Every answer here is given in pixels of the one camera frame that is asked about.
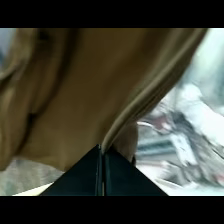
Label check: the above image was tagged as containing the brown T-shirt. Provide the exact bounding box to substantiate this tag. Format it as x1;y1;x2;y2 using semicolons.
0;27;209;173

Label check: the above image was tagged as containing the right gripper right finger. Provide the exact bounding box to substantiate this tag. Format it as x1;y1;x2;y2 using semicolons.
103;145;168;197

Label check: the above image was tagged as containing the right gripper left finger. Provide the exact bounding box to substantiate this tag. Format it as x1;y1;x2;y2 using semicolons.
39;144;103;197

